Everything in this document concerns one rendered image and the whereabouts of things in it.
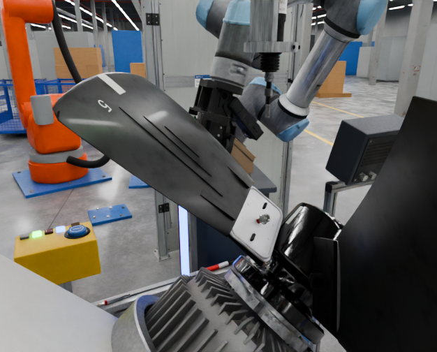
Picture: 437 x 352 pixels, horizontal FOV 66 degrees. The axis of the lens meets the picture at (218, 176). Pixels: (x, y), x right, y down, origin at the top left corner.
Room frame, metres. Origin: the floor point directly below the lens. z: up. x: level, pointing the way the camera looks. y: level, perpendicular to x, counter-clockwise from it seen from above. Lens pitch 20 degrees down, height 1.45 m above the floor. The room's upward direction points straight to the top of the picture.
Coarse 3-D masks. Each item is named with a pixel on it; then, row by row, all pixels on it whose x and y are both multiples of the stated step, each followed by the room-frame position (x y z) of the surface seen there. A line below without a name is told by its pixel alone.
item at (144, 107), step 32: (64, 96) 0.33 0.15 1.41; (128, 96) 0.41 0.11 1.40; (160, 96) 0.47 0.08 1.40; (96, 128) 0.32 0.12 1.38; (128, 128) 0.36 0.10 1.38; (160, 128) 0.39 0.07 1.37; (192, 128) 0.44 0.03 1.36; (128, 160) 0.32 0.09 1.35; (160, 160) 0.35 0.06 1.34; (192, 160) 0.39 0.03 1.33; (224, 160) 0.42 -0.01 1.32; (160, 192) 0.32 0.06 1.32; (192, 192) 0.35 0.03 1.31; (224, 192) 0.38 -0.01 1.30; (224, 224) 0.35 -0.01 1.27
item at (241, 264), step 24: (288, 216) 0.41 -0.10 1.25; (312, 216) 0.38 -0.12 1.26; (288, 240) 0.37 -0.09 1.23; (312, 240) 0.36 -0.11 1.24; (240, 264) 0.37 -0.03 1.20; (264, 264) 0.38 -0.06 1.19; (288, 264) 0.35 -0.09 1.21; (312, 264) 0.34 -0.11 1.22; (264, 288) 0.32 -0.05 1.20; (288, 288) 0.34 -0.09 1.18; (312, 288) 0.34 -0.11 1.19; (288, 312) 0.31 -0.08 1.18; (312, 336) 0.31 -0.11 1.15
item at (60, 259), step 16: (80, 224) 0.72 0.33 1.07; (16, 240) 0.65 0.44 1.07; (32, 240) 0.64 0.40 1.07; (48, 240) 0.64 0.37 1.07; (64, 240) 0.64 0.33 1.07; (80, 240) 0.64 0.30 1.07; (96, 240) 0.65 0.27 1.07; (16, 256) 0.58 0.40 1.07; (32, 256) 0.59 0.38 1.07; (48, 256) 0.60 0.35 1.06; (64, 256) 0.62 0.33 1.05; (80, 256) 0.63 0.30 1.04; (96, 256) 0.65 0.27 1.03; (48, 272) 0.60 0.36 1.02; (64, 272) 0.62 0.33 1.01; (80, 272) 0.63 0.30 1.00; (96, 272) 0.65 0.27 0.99
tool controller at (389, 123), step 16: (352, 128) 1.04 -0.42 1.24; (368, 128) 1.04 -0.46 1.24; (384, 128) 1.06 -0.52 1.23; (336, 144) 1.09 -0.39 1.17; (352, 144) 1.03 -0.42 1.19; (368, 144) 1.00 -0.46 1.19; (384, 144) 1.04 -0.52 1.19; (336, 160) 1.08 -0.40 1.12; (352, 160) 1.03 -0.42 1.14; (368, 160) 1.03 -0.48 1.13; (384, 160) 1.07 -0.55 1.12; (336, 176) 1.07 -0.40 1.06; (352, 176) 1.03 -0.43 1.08; (368, 176) 1.05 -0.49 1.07
